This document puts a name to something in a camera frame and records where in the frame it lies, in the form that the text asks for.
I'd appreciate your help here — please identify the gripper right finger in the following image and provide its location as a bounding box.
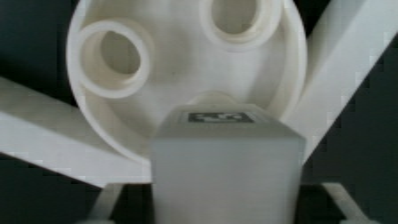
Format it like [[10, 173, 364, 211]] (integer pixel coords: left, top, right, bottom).
[[294, 182, 380, 224]]

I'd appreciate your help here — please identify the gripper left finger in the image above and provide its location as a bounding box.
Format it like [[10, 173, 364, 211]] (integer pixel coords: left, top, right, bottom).
[[72, 183, 152, 224]]

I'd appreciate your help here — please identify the white stool leg with tag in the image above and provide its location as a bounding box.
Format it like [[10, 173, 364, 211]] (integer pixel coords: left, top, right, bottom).
[[150, 93, 305, 224]]

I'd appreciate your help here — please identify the white round stool seat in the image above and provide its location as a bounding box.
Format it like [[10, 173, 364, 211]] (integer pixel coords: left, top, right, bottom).
[[67, 0, 307, 165]]

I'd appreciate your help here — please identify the white front fence bar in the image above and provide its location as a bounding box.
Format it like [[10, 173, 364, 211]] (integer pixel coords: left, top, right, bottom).
[[0, 77, 150, 187]]

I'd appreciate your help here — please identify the white fence bar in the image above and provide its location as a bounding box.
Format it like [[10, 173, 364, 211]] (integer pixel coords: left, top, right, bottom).
[[285, 0, 398, 159], [0, 77, 150, 187]]

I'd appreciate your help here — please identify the white right fence bar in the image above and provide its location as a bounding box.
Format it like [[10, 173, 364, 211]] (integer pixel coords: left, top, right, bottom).
[[285, 0, 398, 159]]

